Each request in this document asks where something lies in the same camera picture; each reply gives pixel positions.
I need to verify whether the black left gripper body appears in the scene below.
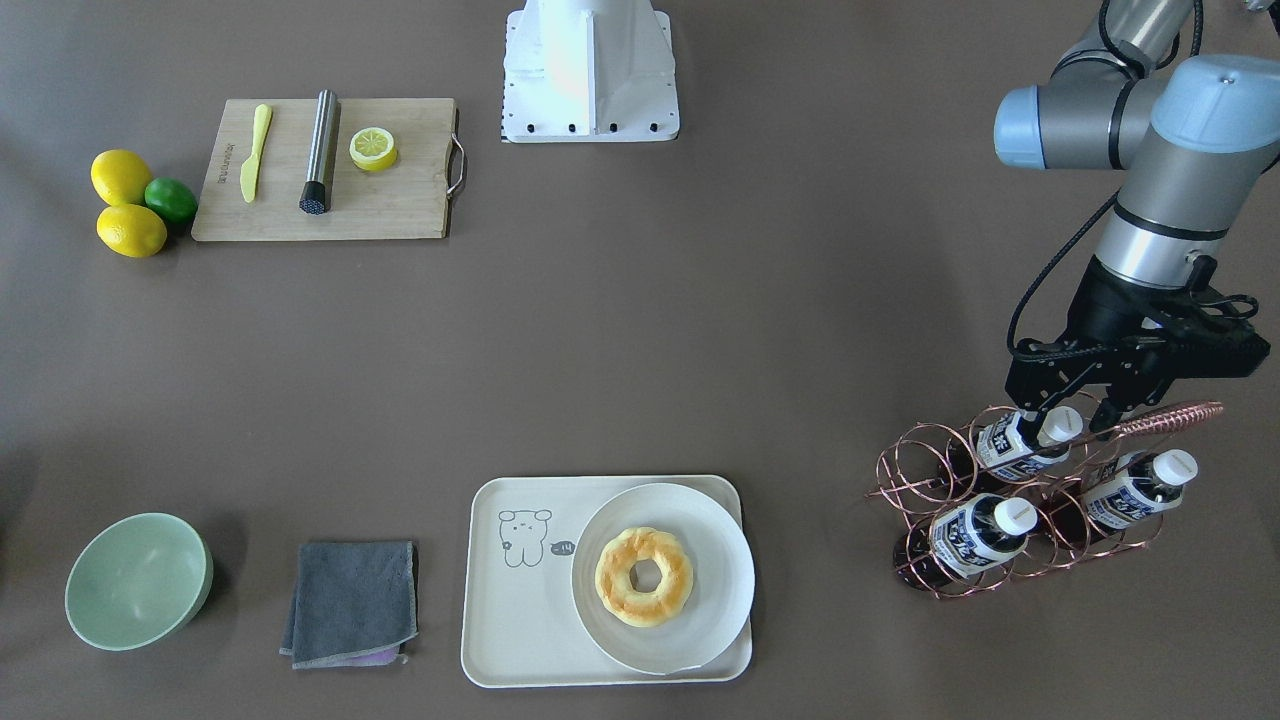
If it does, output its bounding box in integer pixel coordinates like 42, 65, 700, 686
1005, 258, 1271, 432

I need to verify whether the tea bottle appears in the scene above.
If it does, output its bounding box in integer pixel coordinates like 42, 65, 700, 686
1050, 448, 1199, 548
892, 493, 1039, 591
945, 406, 1084, 493

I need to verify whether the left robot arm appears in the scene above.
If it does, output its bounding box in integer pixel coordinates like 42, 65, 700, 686
995, 1, 1279, 430

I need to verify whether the cream tray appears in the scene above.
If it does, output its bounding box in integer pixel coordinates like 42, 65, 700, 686
461, 475, 753, 688

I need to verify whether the white plate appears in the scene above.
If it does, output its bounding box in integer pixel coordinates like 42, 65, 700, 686
571, 483, 755, 675

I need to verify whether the glazed donut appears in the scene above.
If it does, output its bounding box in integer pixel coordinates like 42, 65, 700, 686
594, 527, 696, 628

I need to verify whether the wooden cutting board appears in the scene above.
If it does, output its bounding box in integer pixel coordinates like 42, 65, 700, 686
191, 97, 457, 242

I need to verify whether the half lemon slice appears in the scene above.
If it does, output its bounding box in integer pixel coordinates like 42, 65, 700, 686
348, 126, 398, 172

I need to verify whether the grey folded cloth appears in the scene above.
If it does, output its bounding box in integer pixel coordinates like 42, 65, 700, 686
279, 539, 419, 670

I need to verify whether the steel muddler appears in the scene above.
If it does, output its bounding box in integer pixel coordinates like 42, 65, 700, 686
298, 88, 340, 215

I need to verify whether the yellow plastic knife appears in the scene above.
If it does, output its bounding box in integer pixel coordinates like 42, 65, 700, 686
239, 102, 273, 204

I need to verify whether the green lime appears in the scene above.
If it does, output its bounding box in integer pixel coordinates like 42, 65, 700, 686
143, 177, 198, 225

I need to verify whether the yellow lemon near bowl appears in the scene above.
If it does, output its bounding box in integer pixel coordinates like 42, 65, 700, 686
96, 204, 169, 258

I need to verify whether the green bowl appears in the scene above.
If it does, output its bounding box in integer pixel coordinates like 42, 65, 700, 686
64, 512, 214, 652

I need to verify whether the yellow lemon near board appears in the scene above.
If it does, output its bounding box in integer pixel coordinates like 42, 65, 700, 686
90, 149, 154, 206

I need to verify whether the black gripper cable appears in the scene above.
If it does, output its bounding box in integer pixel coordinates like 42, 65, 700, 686
1006, 192, 1117, 363

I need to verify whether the copper wire bottle rack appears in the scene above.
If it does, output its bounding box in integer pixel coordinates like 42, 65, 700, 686
874, 401, 1222, 598

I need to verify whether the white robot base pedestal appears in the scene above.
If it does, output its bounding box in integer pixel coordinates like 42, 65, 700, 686
500, 1, 681, 143

